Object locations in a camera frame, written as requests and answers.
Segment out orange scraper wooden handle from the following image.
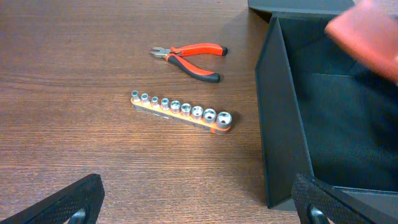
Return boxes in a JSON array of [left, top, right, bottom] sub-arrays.
[[325, 0, 397, 83]]

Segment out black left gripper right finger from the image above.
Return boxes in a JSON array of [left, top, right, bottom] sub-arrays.
[[292, 173, 397, 224]]

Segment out small red cutting pliers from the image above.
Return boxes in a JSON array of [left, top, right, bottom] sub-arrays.
[[149, 42, 229, 83]]

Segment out dark green open box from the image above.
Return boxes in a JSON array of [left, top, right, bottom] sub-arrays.
[[248, 1, 397, 216]]

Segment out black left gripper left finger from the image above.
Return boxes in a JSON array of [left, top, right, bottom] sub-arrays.
[[1, 174, 104, 224]]

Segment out orange socket bit rail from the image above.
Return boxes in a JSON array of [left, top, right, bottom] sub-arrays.
[[131, 90, 233, 134]]

